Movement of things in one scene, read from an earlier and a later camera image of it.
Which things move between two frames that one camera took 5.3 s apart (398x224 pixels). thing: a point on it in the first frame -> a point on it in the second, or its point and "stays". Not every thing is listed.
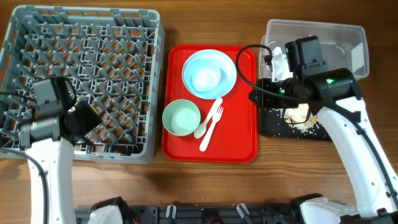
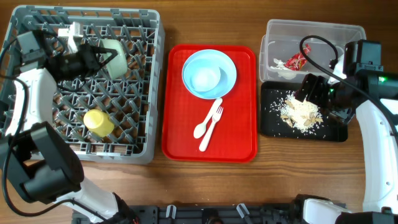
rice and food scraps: (301, 118) stays
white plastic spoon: (201, 130) stays
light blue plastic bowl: (203, 75) stays
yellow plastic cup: (71, 109) -> (99, 122)
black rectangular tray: (272, 123) stays
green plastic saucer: (181, 117) -> (117, 66)
